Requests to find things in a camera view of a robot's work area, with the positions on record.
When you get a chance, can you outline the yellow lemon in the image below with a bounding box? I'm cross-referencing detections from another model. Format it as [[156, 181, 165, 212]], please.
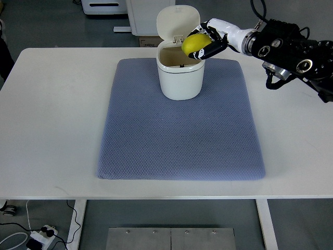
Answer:
[[182, 33, 212, 56]]

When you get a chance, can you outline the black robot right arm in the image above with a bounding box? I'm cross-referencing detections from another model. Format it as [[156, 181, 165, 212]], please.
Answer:
[[246, 2, 332, 103]]

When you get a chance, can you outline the white right table leg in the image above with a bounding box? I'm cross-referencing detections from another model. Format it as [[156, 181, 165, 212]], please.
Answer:
[[255, 199, 278, 250]]

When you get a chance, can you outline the white table leg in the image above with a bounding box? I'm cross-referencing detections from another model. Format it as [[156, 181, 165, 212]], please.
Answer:
[[66, 199, 87, 250], [255, 199, 278, 250]]

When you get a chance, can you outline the blue-grey textured mat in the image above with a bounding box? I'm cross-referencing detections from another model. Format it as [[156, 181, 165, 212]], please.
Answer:
[[97, 58, 265, 181]]

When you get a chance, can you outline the cardboard box behind table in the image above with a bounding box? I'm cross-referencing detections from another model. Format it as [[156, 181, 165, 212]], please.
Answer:
[[138, 36, 163, 47]]

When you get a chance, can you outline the white cable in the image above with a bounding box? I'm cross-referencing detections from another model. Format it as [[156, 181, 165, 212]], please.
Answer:
[[0, 199, 33, 250]]

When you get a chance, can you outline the white power strip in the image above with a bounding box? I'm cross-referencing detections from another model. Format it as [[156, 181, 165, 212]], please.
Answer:
[[26, 225, 58, 250]]

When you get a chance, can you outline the grey metal floor plate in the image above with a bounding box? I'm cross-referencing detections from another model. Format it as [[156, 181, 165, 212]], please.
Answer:
[[106, 228, 236, 249]]

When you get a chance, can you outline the white cabinet in background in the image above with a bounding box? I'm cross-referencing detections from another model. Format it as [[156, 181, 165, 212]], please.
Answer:
[[113, 0, 175, 36]]

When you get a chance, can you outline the white trash bin with lid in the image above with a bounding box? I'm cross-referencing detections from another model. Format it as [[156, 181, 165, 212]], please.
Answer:
[[156, 5, 204, 101]]

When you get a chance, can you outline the white appliance with black slot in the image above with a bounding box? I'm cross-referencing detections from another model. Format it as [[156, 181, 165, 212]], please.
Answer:
[[81, 0, 127, 15]]

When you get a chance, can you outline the black white object top left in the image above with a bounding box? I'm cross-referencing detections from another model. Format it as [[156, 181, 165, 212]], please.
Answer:
[[1, 20, 15, 82]]

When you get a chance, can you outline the black power cable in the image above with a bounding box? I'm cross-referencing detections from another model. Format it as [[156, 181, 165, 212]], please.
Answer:
[[0, 199, 82, 250]]

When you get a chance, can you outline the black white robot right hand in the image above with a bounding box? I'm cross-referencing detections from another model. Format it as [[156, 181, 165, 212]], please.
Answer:
[[188, 18, 258, 60]]

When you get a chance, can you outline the white left table leg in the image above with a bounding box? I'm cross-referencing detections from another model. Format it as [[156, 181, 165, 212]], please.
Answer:
[[66, 199, 87, 250]]

